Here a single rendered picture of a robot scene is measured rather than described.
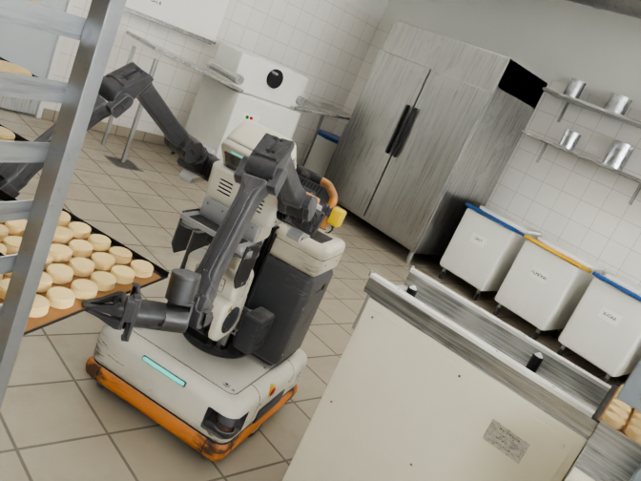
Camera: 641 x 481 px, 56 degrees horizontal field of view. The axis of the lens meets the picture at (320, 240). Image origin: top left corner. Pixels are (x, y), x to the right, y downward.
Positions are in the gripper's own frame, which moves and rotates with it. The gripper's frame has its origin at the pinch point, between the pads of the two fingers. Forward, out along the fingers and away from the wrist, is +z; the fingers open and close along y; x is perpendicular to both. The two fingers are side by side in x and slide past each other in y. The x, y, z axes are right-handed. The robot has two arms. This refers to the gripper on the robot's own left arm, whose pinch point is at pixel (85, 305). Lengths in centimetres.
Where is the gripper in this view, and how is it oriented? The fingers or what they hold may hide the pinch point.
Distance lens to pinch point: 125.5
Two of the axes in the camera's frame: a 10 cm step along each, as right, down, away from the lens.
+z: -8.7, -2.0, -4.5
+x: -3.2, -4.5, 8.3
